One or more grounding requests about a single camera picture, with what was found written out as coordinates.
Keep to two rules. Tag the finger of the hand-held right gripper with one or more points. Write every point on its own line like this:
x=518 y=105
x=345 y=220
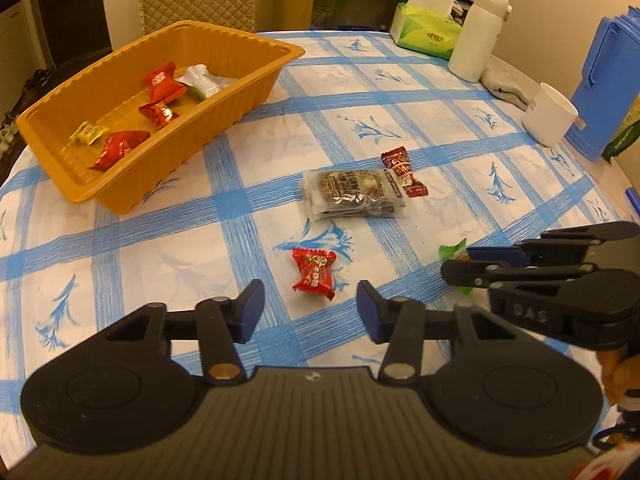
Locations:
x=470 y=275
x=492 y=255

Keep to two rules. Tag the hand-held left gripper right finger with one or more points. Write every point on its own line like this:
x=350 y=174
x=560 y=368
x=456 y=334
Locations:
x=369 y=310

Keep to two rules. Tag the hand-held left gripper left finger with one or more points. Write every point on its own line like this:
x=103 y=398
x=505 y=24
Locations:
x=252 y=310

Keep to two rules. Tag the green candy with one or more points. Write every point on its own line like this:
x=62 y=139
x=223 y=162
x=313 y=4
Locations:
x=450 y=250

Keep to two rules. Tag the yellow plastic tray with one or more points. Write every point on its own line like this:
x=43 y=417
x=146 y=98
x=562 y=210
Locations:
x=125 y=180

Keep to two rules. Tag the small dark red candy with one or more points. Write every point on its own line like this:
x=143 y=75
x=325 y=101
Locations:
x=159 y=114

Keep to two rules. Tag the clear white candy wrapper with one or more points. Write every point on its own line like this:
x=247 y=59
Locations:
x=202 y=80

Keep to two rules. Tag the yellow candy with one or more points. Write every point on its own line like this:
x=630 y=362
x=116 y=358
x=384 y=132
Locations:
x=89 y=133

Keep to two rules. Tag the person's right hand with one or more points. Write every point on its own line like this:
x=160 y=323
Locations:
x=617 y=375

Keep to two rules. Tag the blue checked tablecloth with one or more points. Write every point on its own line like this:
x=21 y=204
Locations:
x=200 y=260

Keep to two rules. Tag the dark clear snack packet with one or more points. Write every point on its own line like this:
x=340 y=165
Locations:
x=350 y=192

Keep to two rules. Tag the red brown wrapped candy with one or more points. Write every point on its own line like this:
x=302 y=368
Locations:
x=402 y=170

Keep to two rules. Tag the white mug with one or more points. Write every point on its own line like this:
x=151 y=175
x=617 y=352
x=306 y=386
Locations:
x=549 y=115

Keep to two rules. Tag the grey cloth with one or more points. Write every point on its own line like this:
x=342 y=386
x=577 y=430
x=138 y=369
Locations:
x=505 y=85

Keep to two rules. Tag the green printed bag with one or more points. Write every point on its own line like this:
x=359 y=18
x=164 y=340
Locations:
x=625 y=142

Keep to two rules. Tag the blue plastic pitcher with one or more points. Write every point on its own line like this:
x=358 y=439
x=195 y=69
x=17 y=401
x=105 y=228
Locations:
x=605 y=85

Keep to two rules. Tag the white thermos bottle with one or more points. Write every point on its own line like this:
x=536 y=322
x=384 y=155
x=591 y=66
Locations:
x=477 y=35

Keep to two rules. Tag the green tissue box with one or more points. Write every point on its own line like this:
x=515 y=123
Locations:
x=425 y=30

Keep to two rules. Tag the pile of shoes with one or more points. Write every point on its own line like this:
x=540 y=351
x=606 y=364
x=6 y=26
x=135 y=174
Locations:
x=40 y=80

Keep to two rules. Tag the dark door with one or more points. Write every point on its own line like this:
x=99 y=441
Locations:
x=75 y=5

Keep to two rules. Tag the white dark cabinet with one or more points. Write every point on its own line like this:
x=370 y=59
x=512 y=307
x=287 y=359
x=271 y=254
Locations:
x=10 y=25

